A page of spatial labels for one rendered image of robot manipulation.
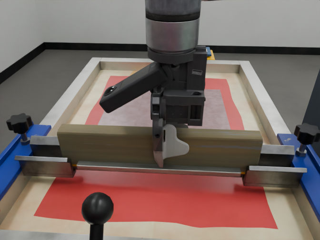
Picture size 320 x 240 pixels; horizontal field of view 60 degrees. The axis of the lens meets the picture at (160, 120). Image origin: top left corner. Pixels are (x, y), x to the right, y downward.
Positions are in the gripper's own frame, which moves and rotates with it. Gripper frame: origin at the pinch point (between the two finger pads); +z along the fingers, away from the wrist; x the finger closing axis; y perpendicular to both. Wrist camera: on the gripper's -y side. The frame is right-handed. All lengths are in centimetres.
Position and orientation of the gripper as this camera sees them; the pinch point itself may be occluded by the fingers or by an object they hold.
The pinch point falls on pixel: (158, 153)
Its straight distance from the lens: 51.6
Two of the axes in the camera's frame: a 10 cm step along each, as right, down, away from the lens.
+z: 0.0, 8.5, 5.3
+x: 0.7, -5.3, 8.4
